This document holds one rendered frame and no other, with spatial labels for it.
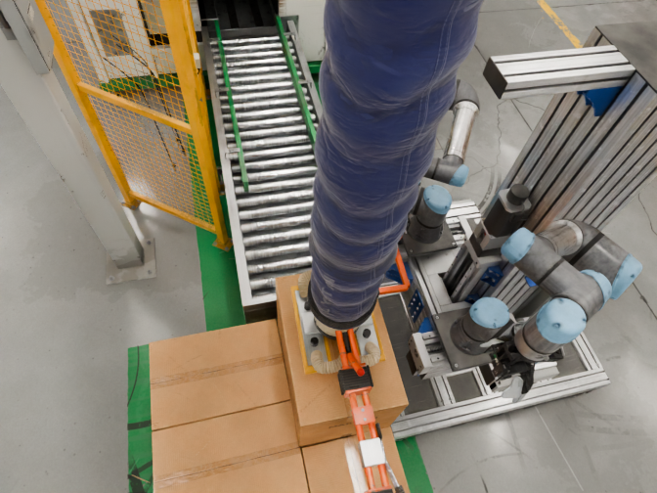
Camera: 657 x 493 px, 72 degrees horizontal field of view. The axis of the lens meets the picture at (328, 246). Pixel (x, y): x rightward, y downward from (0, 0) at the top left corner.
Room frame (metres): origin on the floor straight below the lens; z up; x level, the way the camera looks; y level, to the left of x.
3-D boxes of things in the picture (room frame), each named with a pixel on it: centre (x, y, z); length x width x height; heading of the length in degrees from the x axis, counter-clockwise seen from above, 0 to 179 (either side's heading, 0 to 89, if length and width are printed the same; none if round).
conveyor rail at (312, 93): (2.24, 0.13, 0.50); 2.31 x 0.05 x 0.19; 19
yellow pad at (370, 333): (0.71, -0.15, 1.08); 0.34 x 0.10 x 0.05; 17
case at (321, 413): (0.67, -0.08, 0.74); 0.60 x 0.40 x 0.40; 18
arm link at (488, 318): (0.70, -0.57, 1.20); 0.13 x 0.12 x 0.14; 46
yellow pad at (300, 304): (0.65, 0.03, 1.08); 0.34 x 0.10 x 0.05; 17
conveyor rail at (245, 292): (2.02, 0.74, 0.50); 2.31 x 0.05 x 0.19; 19
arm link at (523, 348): (0.39, -0.45, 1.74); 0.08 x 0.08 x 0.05
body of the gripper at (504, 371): (0.39, -0.44, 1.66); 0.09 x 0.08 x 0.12; 110
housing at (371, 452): (0.24, -0.20, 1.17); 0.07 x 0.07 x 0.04; 17
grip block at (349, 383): (0.44, -0.14, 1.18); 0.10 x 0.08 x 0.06; 107
